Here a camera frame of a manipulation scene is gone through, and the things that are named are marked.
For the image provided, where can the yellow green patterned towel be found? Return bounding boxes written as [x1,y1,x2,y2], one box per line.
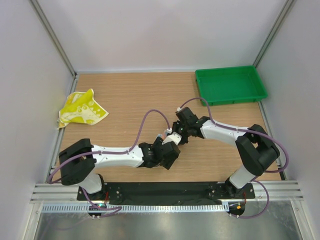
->
[57,88,109,129]

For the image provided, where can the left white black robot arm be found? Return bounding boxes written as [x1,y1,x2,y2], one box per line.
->
[59,138,161,200]

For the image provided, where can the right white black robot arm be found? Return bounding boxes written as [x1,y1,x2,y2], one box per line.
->
[172,116,280,198]

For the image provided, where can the green plastic tray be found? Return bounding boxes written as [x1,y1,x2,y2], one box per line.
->
[195,65,268,106]

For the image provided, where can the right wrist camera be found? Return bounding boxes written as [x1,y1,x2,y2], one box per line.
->
[175,107,199,126]

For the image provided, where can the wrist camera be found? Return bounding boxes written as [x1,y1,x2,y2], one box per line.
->
[159,132,182,170]
[175,107,199,126]

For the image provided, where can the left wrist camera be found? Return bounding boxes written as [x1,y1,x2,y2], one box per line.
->
[159,132,182,170]

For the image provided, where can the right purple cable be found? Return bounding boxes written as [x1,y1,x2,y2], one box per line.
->
[176,97,290,220]

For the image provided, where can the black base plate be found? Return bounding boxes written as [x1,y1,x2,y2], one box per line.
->
[88,181,256,204]

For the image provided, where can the aluminium frame rail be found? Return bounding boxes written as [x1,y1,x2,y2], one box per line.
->
[30,180,304,203]

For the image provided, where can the slotted cable duct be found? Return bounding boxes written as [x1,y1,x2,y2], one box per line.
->
[41,202,229,213]

